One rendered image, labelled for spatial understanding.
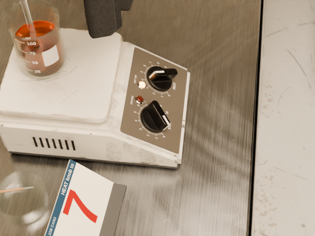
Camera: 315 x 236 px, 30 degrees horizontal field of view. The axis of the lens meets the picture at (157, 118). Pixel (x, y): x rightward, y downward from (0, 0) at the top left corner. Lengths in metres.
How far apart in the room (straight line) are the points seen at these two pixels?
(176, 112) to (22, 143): 0.17
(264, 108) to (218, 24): 0.14
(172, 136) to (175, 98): 0.05
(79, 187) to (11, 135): 0.09
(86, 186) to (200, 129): 0.15
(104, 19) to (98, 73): 0.18
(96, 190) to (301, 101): 0.27
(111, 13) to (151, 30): 0.34
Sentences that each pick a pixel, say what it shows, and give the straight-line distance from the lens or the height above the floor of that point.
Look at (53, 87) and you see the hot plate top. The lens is 0.63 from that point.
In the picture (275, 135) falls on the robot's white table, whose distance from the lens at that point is 0.70.
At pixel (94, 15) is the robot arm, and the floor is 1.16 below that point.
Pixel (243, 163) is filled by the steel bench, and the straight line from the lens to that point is 0.68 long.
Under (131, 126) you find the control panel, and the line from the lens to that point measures 0.62.
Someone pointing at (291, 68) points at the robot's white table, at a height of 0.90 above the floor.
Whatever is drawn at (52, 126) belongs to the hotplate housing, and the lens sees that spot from 0.63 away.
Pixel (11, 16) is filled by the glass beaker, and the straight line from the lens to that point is 0.62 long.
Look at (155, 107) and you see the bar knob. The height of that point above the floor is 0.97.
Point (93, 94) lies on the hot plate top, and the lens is 0.62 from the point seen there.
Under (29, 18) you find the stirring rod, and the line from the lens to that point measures 0.58.
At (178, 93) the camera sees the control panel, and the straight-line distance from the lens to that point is 0.68.
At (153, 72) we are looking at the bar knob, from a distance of 0.65.
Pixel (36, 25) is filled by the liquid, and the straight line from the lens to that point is 0.63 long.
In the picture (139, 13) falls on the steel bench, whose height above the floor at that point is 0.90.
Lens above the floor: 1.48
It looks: 56 degrees down
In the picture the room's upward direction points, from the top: 1 degrees counter-clockwise
